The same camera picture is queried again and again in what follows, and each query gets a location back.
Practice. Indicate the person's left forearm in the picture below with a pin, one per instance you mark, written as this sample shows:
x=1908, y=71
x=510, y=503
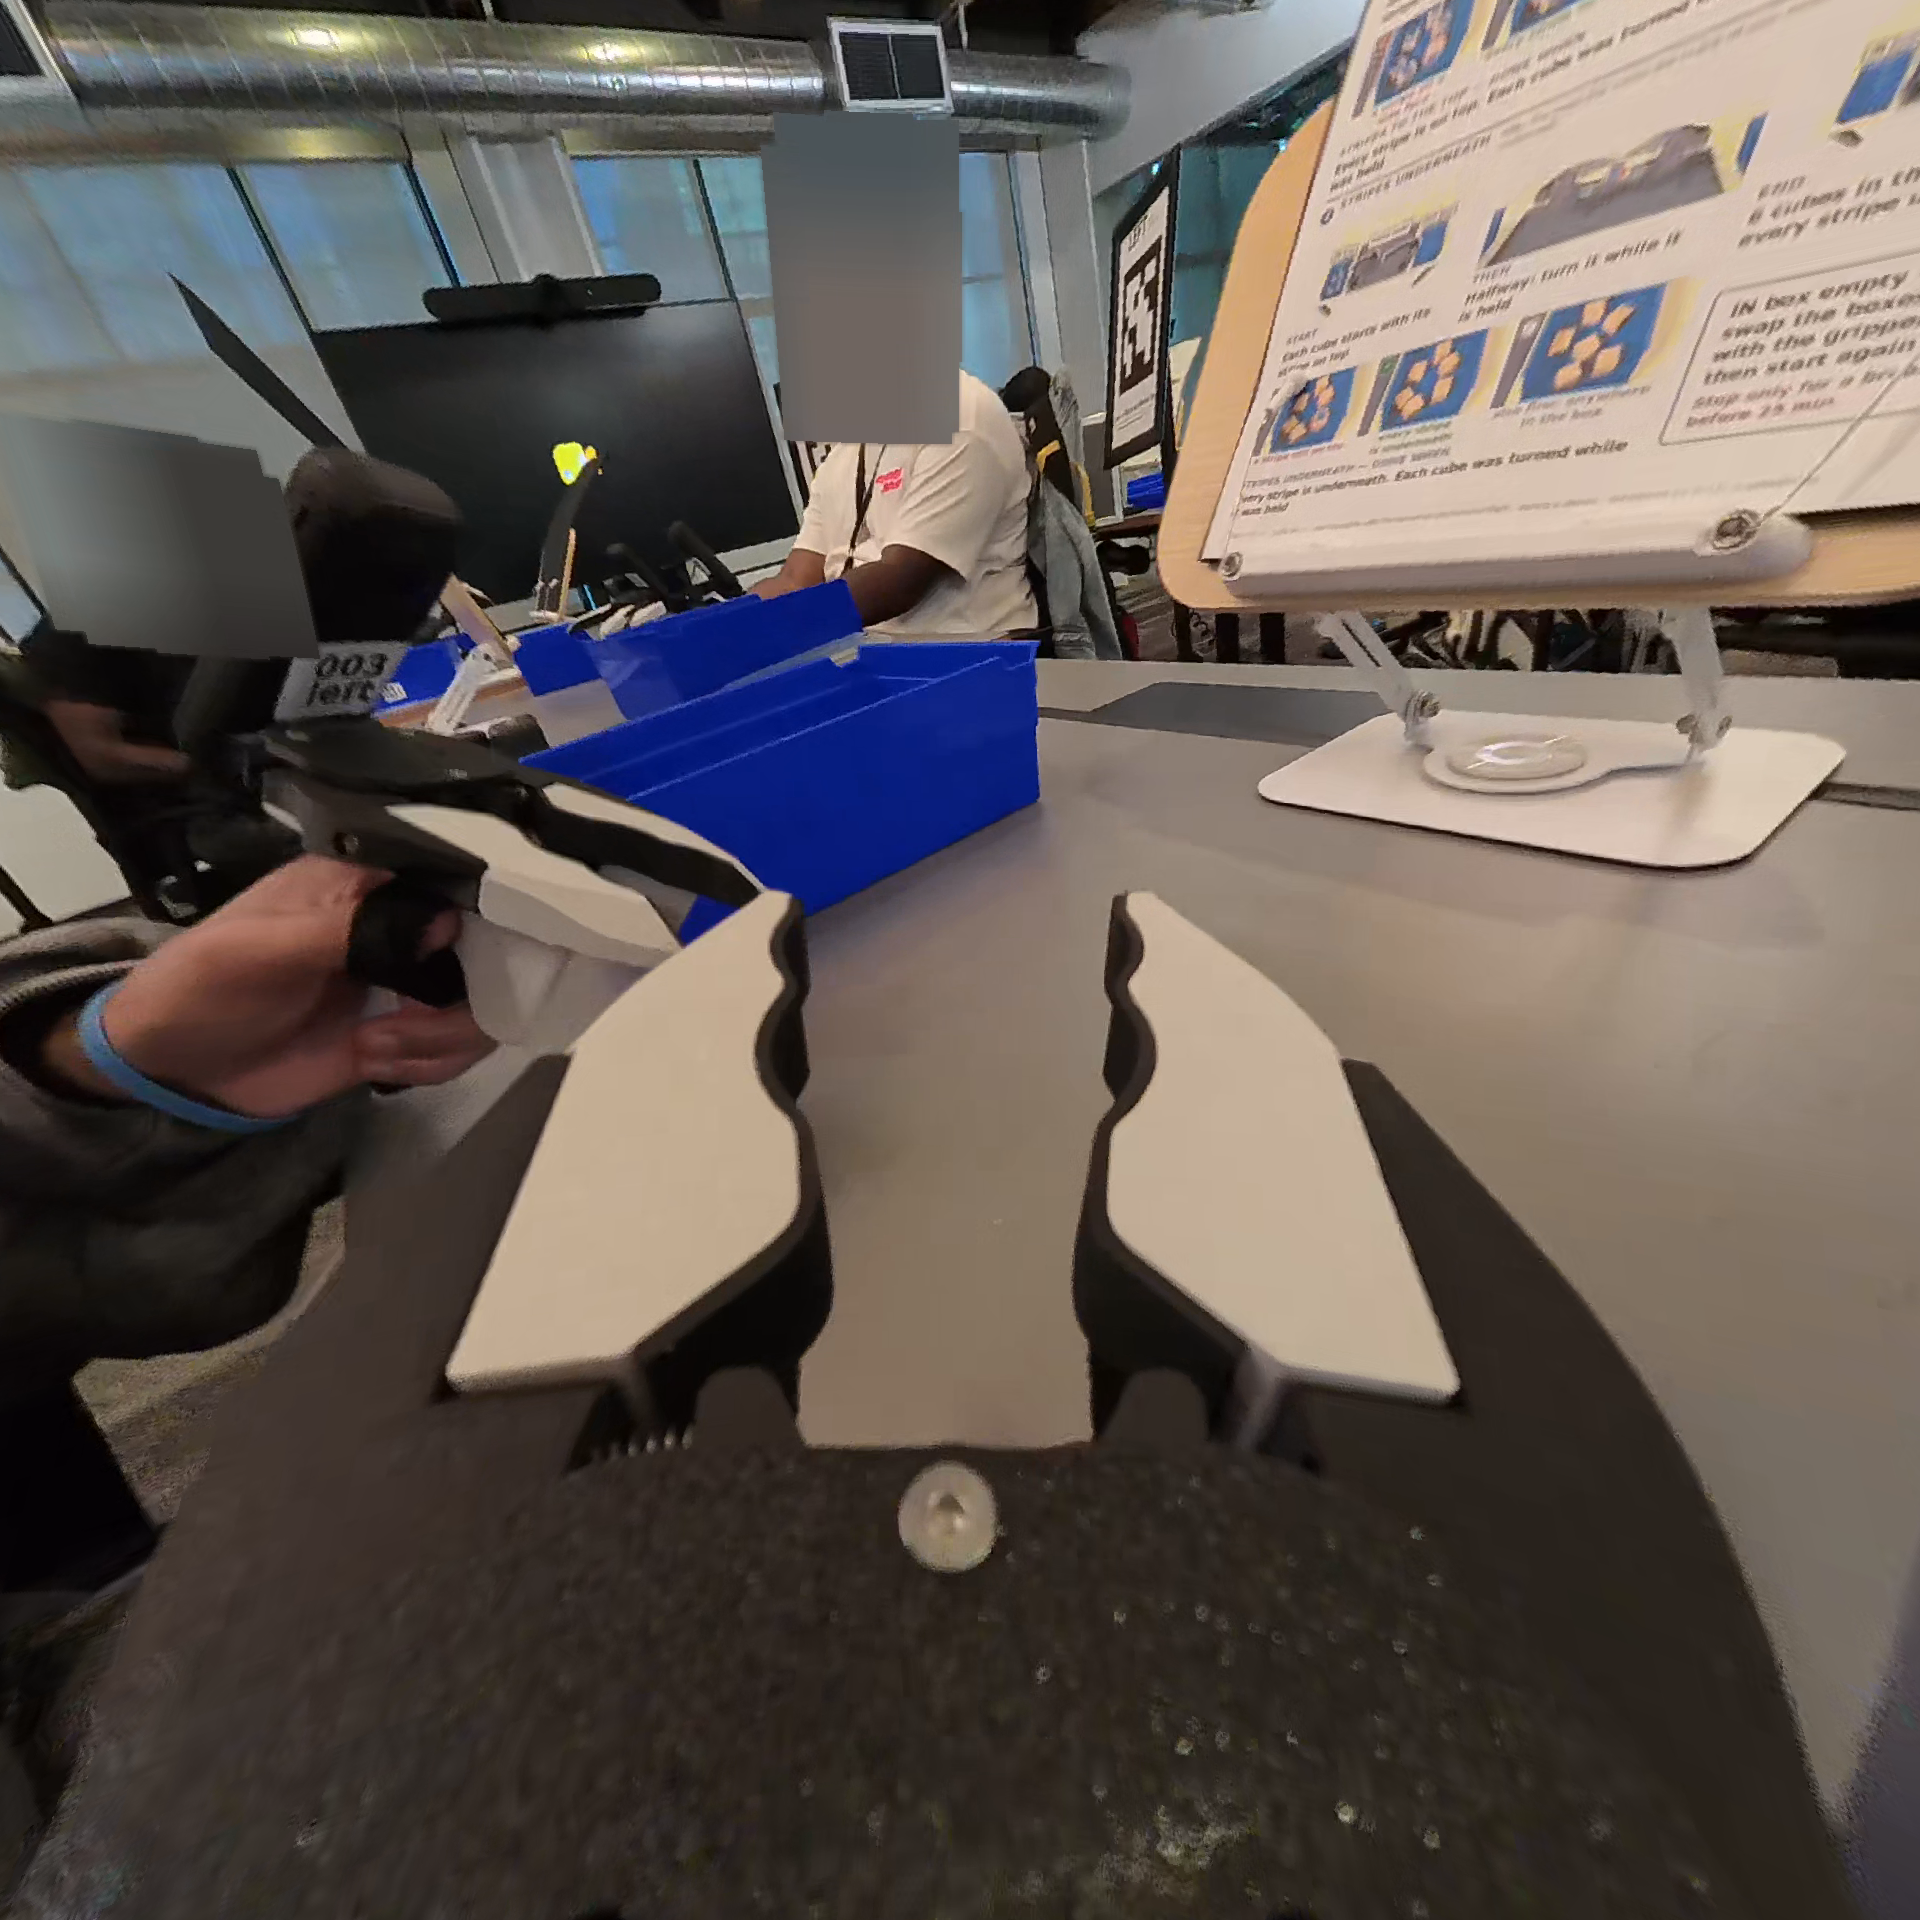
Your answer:
x=120, y=1201

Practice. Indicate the black framed marker sign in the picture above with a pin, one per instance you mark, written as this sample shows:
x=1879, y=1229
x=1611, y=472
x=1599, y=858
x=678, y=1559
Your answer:
x=1144, y=317

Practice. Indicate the black webcam bar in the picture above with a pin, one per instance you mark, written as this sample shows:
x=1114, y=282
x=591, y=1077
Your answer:
x=539, y=297

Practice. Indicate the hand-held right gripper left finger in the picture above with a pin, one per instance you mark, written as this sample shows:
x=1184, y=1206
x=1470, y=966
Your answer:
x=644, y=1184

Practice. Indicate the grey denim jacket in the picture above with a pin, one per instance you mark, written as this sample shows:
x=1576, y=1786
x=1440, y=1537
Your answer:
x=1072, y=570

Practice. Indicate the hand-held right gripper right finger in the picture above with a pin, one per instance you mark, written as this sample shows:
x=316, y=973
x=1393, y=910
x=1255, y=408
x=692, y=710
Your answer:
x=1266, y=1201

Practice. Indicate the silver ceiling duct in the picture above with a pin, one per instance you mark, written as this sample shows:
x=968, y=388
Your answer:
x=450, y=76

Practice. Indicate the wood and white document stand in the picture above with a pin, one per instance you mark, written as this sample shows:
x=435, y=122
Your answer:
x=1230, y=422

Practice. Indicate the wooden pole with black end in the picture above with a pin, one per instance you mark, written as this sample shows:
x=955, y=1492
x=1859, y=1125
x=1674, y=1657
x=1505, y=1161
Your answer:
x=254, y=368

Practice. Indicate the large black screen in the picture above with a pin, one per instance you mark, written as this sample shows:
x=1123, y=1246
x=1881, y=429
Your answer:
x=600, y=422

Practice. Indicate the person's left hand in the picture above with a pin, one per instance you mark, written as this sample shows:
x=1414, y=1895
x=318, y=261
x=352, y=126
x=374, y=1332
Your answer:
x=254, y=991

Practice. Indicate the person's legs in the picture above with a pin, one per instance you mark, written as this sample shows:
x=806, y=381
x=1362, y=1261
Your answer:
x=59, y=1471

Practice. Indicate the blue wristband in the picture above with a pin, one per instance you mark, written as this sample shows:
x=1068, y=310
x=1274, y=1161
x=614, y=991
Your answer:
x=113, y=1073

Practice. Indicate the printed instruction sheet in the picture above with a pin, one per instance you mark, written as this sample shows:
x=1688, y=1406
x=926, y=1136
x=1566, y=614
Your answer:
x=1576, y=376

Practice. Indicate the white ceiling vent box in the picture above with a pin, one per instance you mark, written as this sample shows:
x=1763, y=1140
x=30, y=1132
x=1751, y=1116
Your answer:
x=890, y=63

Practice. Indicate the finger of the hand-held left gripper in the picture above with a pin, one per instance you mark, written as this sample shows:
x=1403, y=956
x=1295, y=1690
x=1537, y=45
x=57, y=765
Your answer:
x=585, y=916
x=615, y=825

